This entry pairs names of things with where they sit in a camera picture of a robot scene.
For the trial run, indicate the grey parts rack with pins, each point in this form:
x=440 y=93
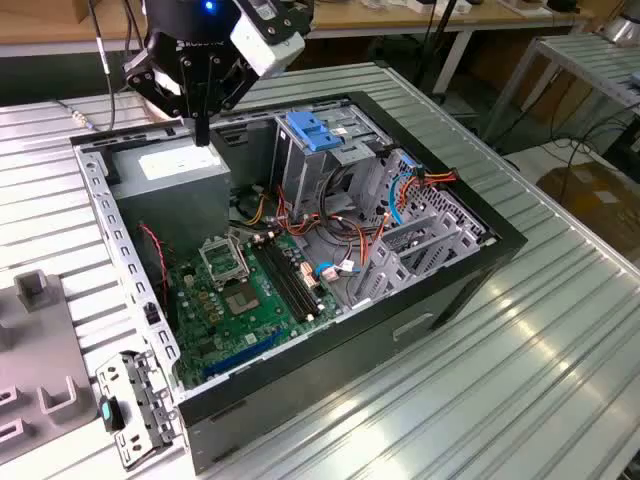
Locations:
x=45 y=340

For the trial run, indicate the grey optical drive cage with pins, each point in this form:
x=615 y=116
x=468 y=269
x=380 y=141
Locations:
x=305 y=175

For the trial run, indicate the grey disk bay cage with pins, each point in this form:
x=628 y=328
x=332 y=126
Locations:
x=430 y=240

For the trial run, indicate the large cardboard box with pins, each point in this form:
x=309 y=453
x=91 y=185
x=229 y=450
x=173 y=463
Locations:
x=590 y=210

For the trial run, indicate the CPU socket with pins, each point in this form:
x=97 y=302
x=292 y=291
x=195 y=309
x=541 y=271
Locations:
x=242 y=299

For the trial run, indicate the blue plastic drive latch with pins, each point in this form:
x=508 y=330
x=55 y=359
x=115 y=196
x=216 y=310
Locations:
x=312 y=132

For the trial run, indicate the grey power supply unit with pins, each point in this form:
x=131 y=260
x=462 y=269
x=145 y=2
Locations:
x=170 y=210

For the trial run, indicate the black tripod stand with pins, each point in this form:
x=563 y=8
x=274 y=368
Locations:
x=440 y=35

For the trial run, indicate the black RAM slot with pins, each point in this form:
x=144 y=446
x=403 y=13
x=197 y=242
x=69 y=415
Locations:
x=297 y=278
x=283 y=282
x=277 y=283
x=291 y=280

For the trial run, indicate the grey metal slot bracket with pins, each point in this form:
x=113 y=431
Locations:
x=145 y=400

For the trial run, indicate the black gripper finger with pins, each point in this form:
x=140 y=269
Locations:
x=230 y=85
x=160 y=85

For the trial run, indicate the black open PC case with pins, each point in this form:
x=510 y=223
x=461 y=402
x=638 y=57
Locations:
x=325 y=380

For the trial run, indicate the blue expansion slot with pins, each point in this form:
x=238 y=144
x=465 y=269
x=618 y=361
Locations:
x=244 y=353

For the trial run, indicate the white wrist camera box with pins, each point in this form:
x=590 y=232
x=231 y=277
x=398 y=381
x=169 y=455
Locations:
x=265 y=47

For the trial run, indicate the green motherboard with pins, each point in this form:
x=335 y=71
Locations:
x=265 y=327

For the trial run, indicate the wooden workbench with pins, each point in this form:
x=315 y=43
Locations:
x=400 y=20

